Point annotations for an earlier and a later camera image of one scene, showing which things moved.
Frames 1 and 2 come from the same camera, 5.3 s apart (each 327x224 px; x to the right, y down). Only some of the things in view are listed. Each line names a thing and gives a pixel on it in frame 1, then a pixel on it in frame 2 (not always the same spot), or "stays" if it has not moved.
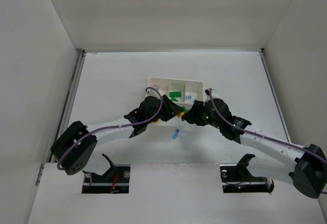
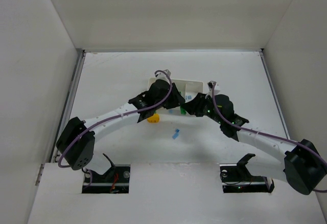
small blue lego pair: (175, 134) stays
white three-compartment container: (191, 91) stays
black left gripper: (167, 107) to (176, 98)
